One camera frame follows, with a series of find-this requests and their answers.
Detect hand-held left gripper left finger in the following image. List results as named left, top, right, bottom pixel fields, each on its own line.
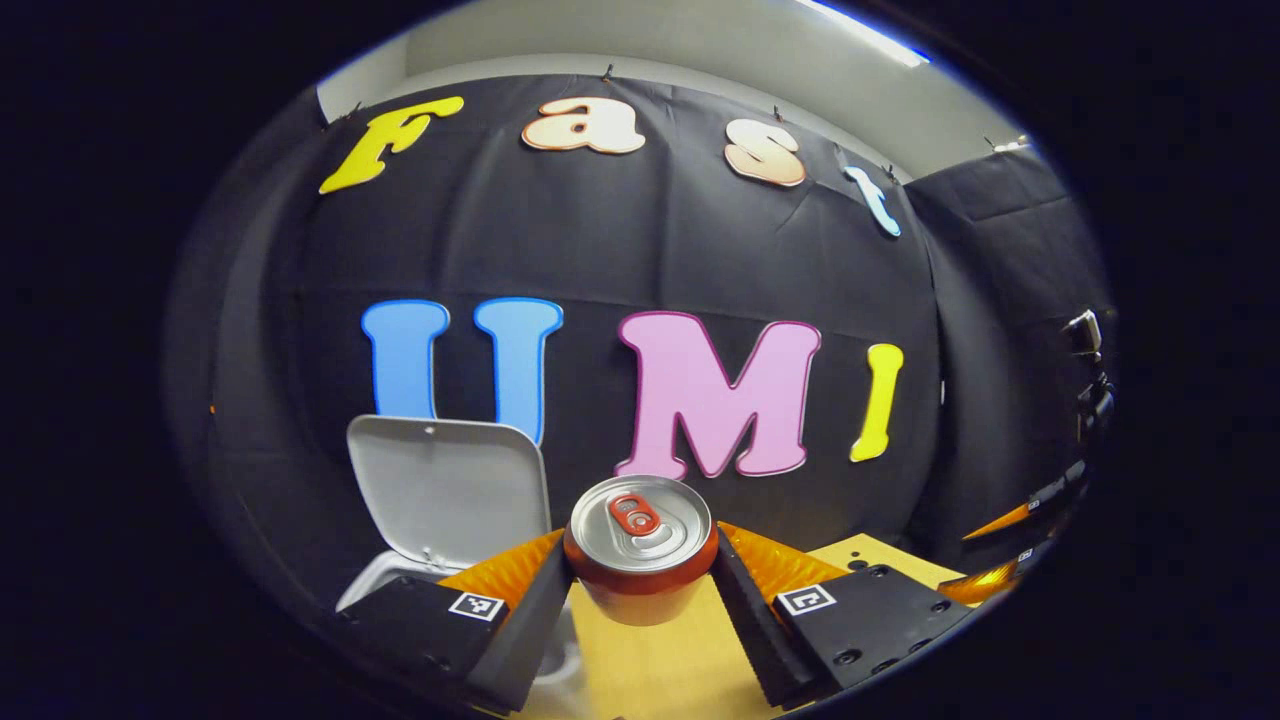
left=335, top=528, right=576, bottom=713

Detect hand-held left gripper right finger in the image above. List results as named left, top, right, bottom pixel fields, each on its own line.
left=712, top=522, right=976, bottom=711

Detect red pop can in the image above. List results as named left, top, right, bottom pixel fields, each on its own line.
left=563, top=475, right=720, bottom=628

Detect white desktop garbage bin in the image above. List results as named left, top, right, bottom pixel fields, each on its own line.
left=335, top=415, right=586, bottom=701

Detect wooden desktop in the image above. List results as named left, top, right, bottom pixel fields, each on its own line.
left=510, top=533, right=966, bottom=720

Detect black backdrop cloth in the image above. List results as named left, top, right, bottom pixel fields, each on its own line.
left=165, top=75, right=1119, bottom=611

